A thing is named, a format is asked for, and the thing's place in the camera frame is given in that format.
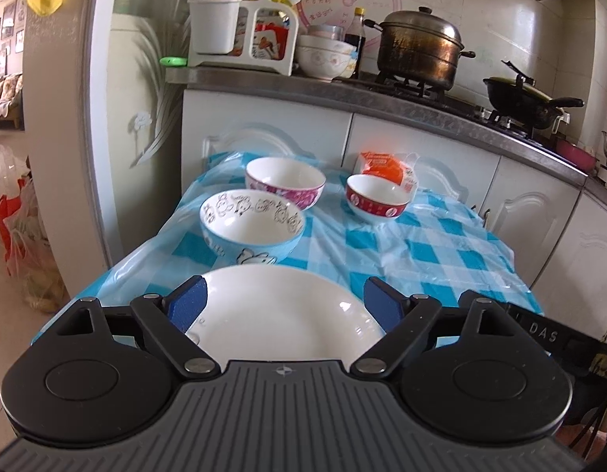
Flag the white ceramic plate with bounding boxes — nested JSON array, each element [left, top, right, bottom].
[[185, 265, 385, 367]]

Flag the blue cartoon bowl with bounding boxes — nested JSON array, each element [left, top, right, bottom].
[[200, 189, 305, 266]]

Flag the red white bowl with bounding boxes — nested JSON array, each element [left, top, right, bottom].
[[345, 174, 413, 225]]

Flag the pink floral bowl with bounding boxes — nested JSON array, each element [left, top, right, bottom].
[[245, 157, 326, 210]]

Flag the white kitchen cabinet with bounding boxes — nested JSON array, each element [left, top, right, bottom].
[[182, 90, 607, 338]]

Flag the white stacked bowls on counter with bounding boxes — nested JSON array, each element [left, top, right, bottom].
[[295, 34, 357, 82]]

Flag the blue checkered tablecloth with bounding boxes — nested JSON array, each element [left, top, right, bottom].
[[29, 150, 546, 350]]

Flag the orange tissue pack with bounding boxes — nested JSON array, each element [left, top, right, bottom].
[[353, 151, 419, 193]]

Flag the red plastic bag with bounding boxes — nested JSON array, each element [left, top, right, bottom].
[[0, 177, 31, 278]]

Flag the gas stove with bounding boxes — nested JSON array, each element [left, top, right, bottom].
[[333, 72, 539, 140]]

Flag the red basin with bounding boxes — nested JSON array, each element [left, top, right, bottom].
[[555, 138, 596, 174]]

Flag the black wok with lid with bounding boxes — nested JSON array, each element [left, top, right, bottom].
[[483, 60, 585, 132]]

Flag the green clip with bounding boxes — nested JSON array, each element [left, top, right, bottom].
[[159, 57, 187, 67]]

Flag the white condiment rack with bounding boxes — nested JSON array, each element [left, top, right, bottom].
[[187, 0, 299, 76]]

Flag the brass steamer pot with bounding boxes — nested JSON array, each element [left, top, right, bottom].
[[363, 6, 476, 90]]

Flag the dark soy sauce bottle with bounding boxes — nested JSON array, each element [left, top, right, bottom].
[[344, 7, 365, 79]]

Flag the white utensil cup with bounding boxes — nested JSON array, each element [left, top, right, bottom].
[[188, 0, 242, 54]]

